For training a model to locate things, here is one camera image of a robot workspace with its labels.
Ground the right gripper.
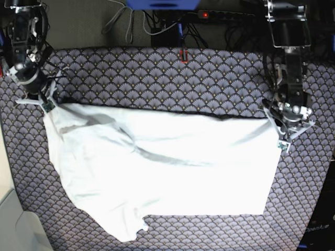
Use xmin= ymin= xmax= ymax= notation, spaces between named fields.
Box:
xmin=14 ymin=68 xmax=63 ymax=112

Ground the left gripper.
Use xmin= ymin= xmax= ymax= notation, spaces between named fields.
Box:
xmin=262 ymin=99 xmax=316 ymax=152

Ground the white T-shirt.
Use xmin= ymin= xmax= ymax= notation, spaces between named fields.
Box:
xmin=43 ymin=104 xmax=281 ymax=242

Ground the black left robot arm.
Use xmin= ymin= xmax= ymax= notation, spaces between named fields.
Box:
xmin=262 ymin=1 xmax=316 ymax=152

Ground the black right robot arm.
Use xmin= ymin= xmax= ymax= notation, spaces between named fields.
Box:
xmin=1 ymin=1 xmax=64 ymax=113

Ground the patterned fan-print table cloth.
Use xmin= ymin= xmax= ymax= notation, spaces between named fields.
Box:
xmin=1 ymin=48 xmax=334 ymax=250

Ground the black box with lettering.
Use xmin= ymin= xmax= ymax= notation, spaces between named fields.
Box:
xmin=297 ymin=161 xmax=334 ymax=250

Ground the red black table clamp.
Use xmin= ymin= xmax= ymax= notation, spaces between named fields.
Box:
xmin=180 ymin=49 xmax=188 ymax=63

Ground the blue box at top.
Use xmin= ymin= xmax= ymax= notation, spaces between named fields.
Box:
xmin=126 ymin=0 xmax=200 ymax=10

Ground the black power strip red light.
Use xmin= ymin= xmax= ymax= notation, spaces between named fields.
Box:
xmin=197 ymin=10 xmax=255 ymax=20

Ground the white plastic bin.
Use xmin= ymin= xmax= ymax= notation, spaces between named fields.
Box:
xmin=1 ymin=189 xmax=53 ymax=250

